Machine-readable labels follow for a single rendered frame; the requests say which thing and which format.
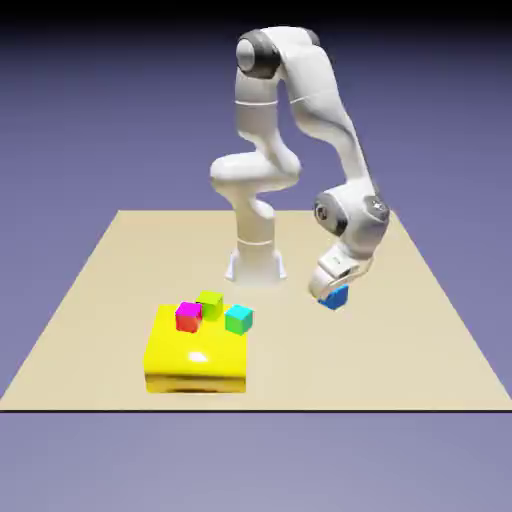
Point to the small cyan and green cube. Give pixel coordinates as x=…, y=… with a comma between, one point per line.
x=238, y=319

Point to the large yellow box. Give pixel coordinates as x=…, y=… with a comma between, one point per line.
x=196, y=352

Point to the small blue cube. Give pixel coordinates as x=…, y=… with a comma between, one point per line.
x=335, y=299

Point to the small magenta and red cube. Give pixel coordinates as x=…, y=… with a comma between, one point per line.
x=188, y=318

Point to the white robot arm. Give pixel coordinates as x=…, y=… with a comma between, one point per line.
x=256, y=128

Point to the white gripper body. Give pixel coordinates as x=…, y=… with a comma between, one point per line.
x=328, y=268

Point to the small yellow-green cube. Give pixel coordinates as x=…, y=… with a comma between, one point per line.
x=212, y=306

